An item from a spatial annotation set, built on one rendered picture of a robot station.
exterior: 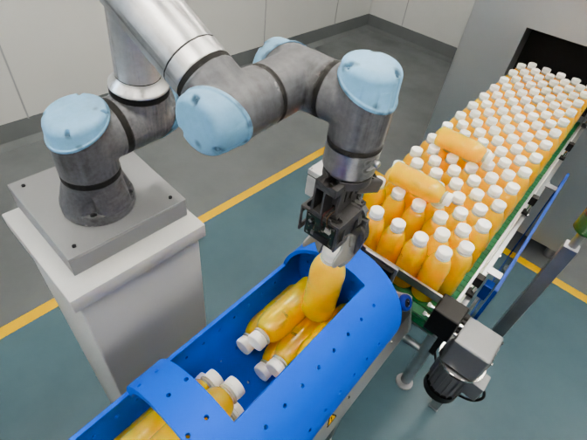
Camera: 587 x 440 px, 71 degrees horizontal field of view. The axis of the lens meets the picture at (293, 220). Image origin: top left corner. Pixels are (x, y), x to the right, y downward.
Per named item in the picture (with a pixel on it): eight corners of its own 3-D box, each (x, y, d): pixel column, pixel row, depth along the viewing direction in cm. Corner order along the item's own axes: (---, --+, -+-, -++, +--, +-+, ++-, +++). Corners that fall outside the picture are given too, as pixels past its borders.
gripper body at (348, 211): (295, 230, 65) (304, 169, 56) (328, 204, 70) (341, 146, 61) (334, 257, 62) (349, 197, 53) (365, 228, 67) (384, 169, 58)
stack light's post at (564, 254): (428, 406, 187) (562, 245, 110) (431, 399, 189) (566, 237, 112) (436, 412, 185) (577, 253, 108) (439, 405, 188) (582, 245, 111)
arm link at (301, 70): (230, 47, 49) (301, 80, 45) (287, 25, 56) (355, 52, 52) (231, 106, 55) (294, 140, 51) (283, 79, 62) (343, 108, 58)
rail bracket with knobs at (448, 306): (414, 325, 111) (427, 304, 104) (426, 309, 115) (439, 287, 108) (447, 348, 107) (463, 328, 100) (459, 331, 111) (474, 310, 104)
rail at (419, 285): (330, 232, 126) (332, 225, 124) (332, 230, 126) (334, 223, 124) (448, 311, 109) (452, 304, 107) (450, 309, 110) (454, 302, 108)
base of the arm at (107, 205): (45, 202, 87) (30, 167, 80) (104, 168, 97) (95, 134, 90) (93, 237, 83) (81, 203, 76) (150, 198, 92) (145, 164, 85)
